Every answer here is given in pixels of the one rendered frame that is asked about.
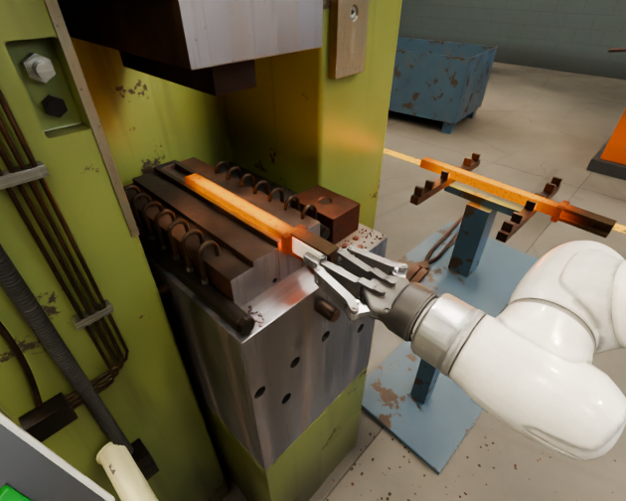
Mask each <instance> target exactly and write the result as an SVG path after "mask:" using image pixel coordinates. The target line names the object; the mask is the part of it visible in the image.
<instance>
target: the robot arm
mask: <svg viewBox="0 0 626 501"><path fill-rule="evenodd" d="M292 251H293V252H294V253H296V254H297V255H299V256H301V257H302V258H303V261H304V262H305V263H306V264H308V265H309V266H311V267H312V268H314V282H315V283H316V284H317V285H318V286H319V287H320V288H321V289H322V290H323V291H324V292H325V293H326V294H327V295H328V296H329V297H330V298H331V299H332V300H333V301H334V302H335V303H336V304H337V305H338V306H339V307H341V308H342V309H343V310H344V311H345V313H346V315H347V318H348V320H349V321H350V322H351V323H356V322H357V321H358V318H360V317H365V316H370V317H371V318H373V319H377V320H380V321H382V322H383V323H384V324H385V325H386V326H387V328H388V329H389V331H391V332H392V333H394V334H395V335H397V336H398V337H400V338H401V339H403V340H404V341H406V342H411V344H410V349H411V351H412V353H414V354H415V355H417V356H418V357H420V358H421V359H422V360H424V361H425V362H427V363H428V364H430V365H431V366H433V367H434V368H436V369H437V370H439V372H440V373H442V374H443V375H446V376H447V377H449V378H450V379H451V380H452V381H454V382H455V383H456V384H457V385H458V386H459V387H460V388H461V389H462V390H463V391H464V392H465V394H466V395H467V396H468V397H469V398H470V399H471V400H472V401H474V402H475V403H476V404H477V405H478V406H480V407H481V408H482V409H484V410H485V411H486V412H488V413H489V414H491V415H492V416H493V417H495V418H497V419H498V420H500V421H501V422H503V423H504V424H506V425H507V426H509V427H511V428H512V429H514V430H516V431H517V432H519V433H521V434H522V435H524V436H526V437H528V438H530V439H531V440H533V441H535V442H537V443H539V444H541V445H543V446H545V447H547V448H549V449H551V450H553V451H555V452H557V453H559V454H562V455H564V456H567V457H569V458H572V459H575V460H587V459H594V458H597V457H599V456H601V455H603V454H605V453H606V452H607V451H609V450H610V449H611V448H612V447H613V446H614V444H615V443H616V441H617V440H618V438H619V437H620V435H621V433H622V431H623V429H624V427H625V424H626V398H625V397H624V395H623V394H622V392H621V391H620V390H619V389H618V387H617V386H616V385H615V384H614V383H613V382H612V380H611V379H610V378H609V377H608V376H607V375H606V374H605V373H603V372H602V371H600V370H599V369H597V368H596V367H594V366H593V365H591V364H592V356H593V353H600V352H603V351H607V350H612V349H619V348H626V260H625V259H624V258H623V257H622V256H621V255H620V254H619V253H617V252H616V251H615V250H613V249H612V248H610V247H608V246H606V245H604V244H601V243H598V242H593V241H574V242H569V243H566V244H563V245H560V246H558V247H556V248H554V249H552V250H550V251H548V252H547V253H546V254H544V255H543V256H542V257H541V258H540V259H539V260H538V261H537V262H536V263H535V264H534V265H533V266H532V267H531V268H530V269H529V271H528V272H527V273H526V274H525V275H524V277H523V278H522V279H521V281H520V282H519V283H518V285H517V287H516V288H515V290H514V292H513V293H512V295H511V298H510V301H509V303H508V305H507V307H506V308H505V309H504V311H503V312H502V313H501V314H499V315H498V316H497V317H496V318H494V317H492V316H490V315H488V314H486V313H484V312H483V311H482V310H480V309H476V308H475V307H473V306H471V305H469V304H467V303H466V302H464V301H462V300H460V299H458V298H456V297H455V296H453V295H451V294H449V293H444V294H442V295H440V296H439V297H438V295H437V293H436V292H434V291H433V290H431V289H429V288H427V287H425V286H424V285H422V284H420V283H418V282H409V280H408V279H407V278H405V275H406V271H407V264H405V263H401V262H395V261H391V260H389V259H386V258H384V257H381V256H379V255H376V254H374V253H371V252H369V251H366V250H362V249H360V248H357V247H355V246H352V245H348V246H347V248H346V249H340V248H339V250H338V251H337V252H336V264H334V263H332V262H330V261H328V260H327V256H326V255H324V254H322V253H320V252H319V251H317V250H314V249H313V248H311V247H309V246H307V245H306V244H304V243H302V242H301V241H299V240H297V239H295V238H294V237H293V238H292ZM354 254H355V255H354ZM339 266H340V267H339ZM341 267H342V268H341ZM351 293H352V294H353V295H354V296H355V298H356V299H357V300H356V299H355V298H354V297H353V295H352V294H351ZM360 301H361V302H363V303H364V305H362V304H361V303H360Z"/></svg>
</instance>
